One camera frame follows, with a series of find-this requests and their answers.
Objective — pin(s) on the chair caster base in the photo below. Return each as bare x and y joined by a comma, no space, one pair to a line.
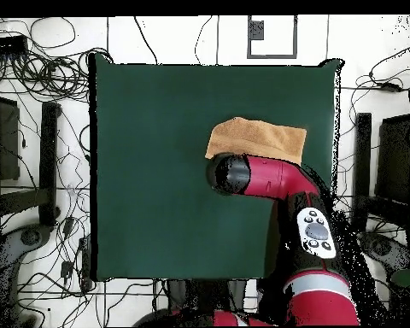
382,246
30,236

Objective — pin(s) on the dark green table cloth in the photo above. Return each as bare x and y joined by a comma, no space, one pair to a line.
157,171

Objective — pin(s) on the black flat panel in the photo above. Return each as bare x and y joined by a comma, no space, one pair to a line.
394,157

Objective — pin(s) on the grey square floor frame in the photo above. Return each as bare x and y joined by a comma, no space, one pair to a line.
273,56

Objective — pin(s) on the orange terry towel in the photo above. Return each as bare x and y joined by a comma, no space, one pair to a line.
256,136

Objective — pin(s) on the black box unit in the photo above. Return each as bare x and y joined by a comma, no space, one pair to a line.
5,136

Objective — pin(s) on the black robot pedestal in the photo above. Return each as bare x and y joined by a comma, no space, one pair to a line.
205,294

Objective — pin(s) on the black frame stand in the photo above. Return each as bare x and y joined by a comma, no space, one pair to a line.
362,153
48,153

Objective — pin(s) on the dark grey square block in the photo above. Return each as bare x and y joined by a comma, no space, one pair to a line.
257,30

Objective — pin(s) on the black power adapter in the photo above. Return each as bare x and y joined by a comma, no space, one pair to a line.
66,269

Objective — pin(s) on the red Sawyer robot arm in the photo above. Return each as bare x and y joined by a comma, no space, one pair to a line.
276,177

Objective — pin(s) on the black power strip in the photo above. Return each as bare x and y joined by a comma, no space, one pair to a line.
85,259
7,44

